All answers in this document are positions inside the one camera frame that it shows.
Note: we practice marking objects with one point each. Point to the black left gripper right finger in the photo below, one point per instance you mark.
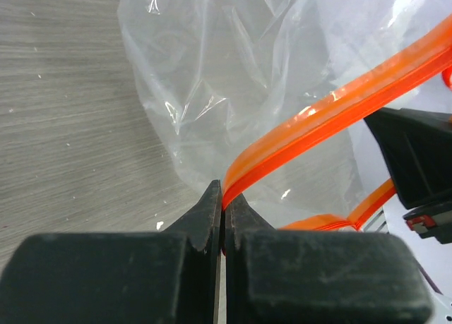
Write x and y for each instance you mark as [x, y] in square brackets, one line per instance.
[280, 276]

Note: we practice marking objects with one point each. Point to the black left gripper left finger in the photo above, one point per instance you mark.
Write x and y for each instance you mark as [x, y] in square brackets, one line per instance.
[170, 276]

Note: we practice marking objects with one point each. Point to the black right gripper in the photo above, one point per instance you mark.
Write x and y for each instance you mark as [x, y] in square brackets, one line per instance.
[416, 147]

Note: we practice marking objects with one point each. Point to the clear zip bag orange zipper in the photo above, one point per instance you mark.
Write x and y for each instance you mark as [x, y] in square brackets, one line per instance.
[214, 76]

